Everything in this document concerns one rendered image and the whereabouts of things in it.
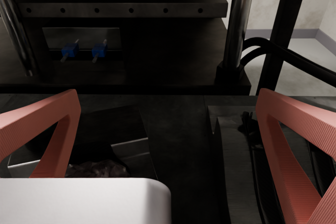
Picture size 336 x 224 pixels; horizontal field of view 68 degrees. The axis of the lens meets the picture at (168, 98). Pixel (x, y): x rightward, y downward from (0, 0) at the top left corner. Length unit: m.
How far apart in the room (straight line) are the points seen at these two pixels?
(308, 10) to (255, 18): 0.61
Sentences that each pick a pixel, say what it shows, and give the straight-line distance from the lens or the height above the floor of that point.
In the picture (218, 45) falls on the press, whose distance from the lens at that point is 1.19.
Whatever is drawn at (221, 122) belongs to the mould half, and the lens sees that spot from 0.52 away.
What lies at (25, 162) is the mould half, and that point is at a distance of 0.54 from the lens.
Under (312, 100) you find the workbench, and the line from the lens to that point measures 0.90.
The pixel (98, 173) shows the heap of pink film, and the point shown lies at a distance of 0.49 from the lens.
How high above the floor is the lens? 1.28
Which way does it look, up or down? 37 degrees down
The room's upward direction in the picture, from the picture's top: straight up
